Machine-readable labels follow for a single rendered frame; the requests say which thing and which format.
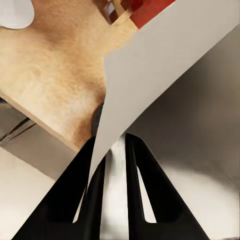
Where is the paper coffee filter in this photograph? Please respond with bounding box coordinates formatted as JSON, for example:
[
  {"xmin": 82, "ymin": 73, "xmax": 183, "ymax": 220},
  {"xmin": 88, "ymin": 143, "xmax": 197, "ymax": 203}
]
[{"xmin": 88, "ymin": 0, "xmax": 240, "ymax": 240}]

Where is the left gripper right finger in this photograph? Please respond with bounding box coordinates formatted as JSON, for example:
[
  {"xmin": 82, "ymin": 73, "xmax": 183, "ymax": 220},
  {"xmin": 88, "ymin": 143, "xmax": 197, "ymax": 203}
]
[{"xmin": 125, "ymin": 132, "xmax": 210, "ymax": 240}]

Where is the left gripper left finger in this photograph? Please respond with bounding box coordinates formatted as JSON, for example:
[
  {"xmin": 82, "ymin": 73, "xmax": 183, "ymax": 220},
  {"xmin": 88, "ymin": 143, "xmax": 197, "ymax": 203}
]
[{"xmin": 12, "ymin": 136, "xmax": 106, "ymax": 240}]

